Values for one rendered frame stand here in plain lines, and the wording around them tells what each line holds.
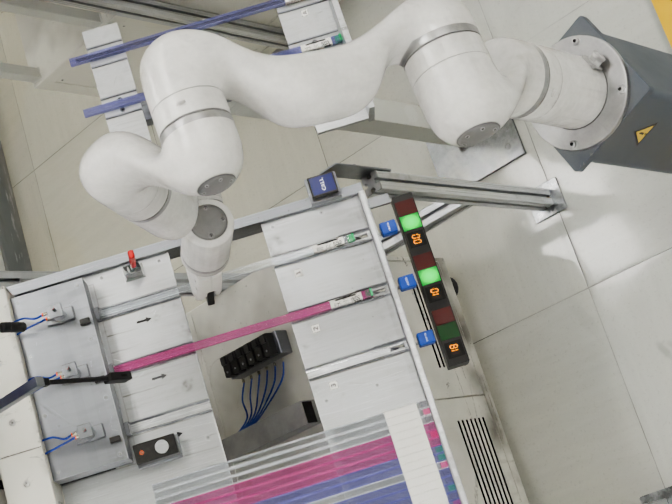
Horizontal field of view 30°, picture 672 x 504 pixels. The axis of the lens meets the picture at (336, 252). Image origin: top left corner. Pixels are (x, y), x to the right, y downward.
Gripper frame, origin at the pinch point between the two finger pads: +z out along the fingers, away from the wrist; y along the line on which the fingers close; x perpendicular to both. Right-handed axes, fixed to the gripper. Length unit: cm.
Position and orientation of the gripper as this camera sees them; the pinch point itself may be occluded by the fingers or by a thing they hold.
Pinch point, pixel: (202, 282)
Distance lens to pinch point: 231.6
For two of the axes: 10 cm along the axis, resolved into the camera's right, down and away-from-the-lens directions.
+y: 2.9, 9.1, -2.8
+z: -1.3, 3.3, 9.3
